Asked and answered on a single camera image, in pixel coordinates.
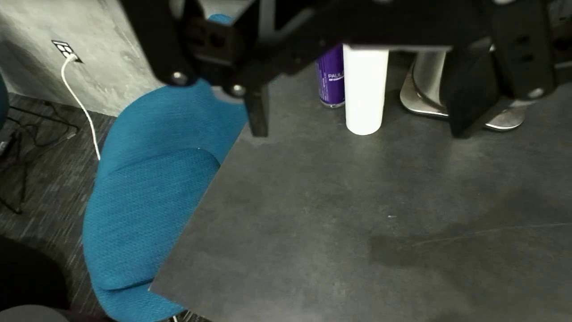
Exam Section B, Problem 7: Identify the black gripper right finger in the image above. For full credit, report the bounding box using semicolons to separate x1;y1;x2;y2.
441;0;561;140

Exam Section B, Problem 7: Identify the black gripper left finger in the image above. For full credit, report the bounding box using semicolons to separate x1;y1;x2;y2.
121;0;272;138

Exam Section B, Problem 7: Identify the white power cable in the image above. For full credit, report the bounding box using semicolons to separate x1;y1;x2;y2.
59;54;104;163

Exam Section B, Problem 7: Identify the stainless steel electric kettle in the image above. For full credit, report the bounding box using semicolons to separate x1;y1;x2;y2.
397;47;529;133

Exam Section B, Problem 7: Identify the blue fabric chair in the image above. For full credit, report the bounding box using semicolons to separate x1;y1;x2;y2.
80;79;250;322

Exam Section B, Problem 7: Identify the white paper towel roll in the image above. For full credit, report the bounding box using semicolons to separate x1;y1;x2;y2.
341;45;391;138

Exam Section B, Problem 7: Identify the concrete wall power socket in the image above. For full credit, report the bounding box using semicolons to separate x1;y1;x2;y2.
50;38;84;67

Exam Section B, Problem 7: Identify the purple spray bottle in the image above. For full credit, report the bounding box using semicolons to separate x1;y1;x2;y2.
315;45;348;112

